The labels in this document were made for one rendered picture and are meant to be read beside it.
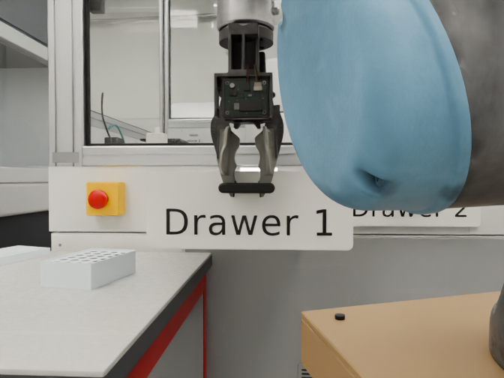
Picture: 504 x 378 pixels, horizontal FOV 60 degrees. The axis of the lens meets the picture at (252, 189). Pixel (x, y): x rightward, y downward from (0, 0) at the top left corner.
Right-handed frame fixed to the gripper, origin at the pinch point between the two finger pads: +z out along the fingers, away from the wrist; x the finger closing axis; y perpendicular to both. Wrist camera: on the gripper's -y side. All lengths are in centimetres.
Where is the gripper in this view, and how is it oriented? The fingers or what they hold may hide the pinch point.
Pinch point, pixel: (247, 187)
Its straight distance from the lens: 59.6
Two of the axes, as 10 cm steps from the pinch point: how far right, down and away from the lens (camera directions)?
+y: -0.6, 0.2, -10.0
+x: 10.0, 0.0, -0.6
